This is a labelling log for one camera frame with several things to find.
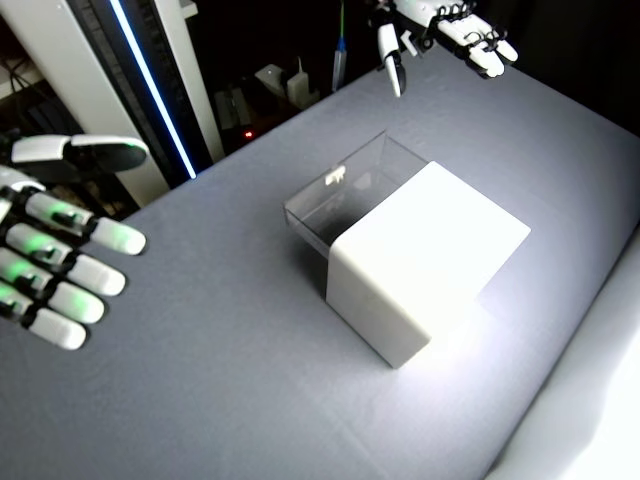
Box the transparent plastic drawer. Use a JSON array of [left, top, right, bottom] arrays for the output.
[[283, 130, 431, 256]]

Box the white pillar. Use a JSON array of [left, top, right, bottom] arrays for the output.
[[0, 0, 225, 207]]

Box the blue light strip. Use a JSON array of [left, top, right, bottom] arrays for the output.
[[108, 0, 198, 180]]

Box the black device with red light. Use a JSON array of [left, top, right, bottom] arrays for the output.
[[213, 86, 261, 144]]

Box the white angled bracket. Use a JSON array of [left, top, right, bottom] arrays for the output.
[[254, 63, 290, 97]]

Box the white box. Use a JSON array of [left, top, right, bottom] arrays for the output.
[[325, 160, 532, 370]]

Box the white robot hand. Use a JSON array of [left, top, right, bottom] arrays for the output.
[[367, 0, 520, 99], [0, 133, 149, 351]]

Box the grey table cloth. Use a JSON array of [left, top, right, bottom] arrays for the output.
[[0, 47, 640, 480]]

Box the green cable with blue plug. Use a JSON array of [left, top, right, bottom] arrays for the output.
[[331, 0, 350, 93]]

